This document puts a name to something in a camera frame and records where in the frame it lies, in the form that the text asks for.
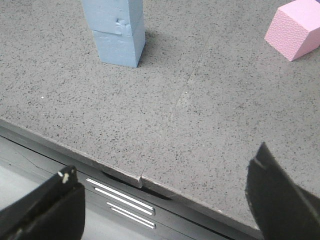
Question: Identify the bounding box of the textured light blue foam block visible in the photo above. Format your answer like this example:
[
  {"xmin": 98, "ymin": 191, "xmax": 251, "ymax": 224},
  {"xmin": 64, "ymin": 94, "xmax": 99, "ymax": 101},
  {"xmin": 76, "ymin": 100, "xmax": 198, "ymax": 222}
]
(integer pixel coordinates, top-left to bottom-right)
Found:
[{"xmin": 82, "ymin": 0, "xmax": 143, "ymax": 36}]

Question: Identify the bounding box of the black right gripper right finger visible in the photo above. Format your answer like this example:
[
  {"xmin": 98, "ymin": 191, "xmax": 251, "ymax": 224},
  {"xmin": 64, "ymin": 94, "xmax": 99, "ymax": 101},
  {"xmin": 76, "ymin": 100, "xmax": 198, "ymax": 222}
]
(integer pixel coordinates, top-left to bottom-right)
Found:
[{"xmin": 245, "ymin": 142, "xmax": 320, "ymax": 240}]

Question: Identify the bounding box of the black cabinet with silver handles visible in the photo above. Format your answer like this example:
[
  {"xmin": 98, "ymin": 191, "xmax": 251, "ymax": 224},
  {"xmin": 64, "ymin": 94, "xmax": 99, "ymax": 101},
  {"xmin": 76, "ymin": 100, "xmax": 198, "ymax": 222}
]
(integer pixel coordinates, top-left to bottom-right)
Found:
[{"xmin": 0, "ymin": 127, "xmax": 246, "ymax": 240}]

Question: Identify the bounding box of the smooth light blue foam block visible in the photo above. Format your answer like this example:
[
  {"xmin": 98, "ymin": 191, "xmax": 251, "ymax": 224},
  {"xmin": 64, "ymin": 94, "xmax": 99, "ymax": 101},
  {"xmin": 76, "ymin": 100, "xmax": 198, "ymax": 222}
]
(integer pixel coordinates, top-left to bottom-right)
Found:
[{"xmin": 92, "ymin": 20, "xmax": 146, "ymax": 68}]

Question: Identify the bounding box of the pink foam block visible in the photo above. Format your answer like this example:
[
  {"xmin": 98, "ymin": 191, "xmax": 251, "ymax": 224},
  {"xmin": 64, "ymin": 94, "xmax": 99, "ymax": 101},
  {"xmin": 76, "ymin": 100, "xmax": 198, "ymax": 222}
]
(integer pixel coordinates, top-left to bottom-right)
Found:
[{"xmin": 264, "ymin": 0, "xmax": 320, "ymax": 61}]

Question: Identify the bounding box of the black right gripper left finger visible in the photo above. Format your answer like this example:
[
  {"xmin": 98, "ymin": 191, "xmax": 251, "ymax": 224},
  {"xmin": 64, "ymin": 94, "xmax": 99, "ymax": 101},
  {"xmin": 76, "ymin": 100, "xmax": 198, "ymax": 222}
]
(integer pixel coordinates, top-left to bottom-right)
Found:
[{"xmin": 0, "ymin": 165, "xmax": 86, "ymax": 240}]

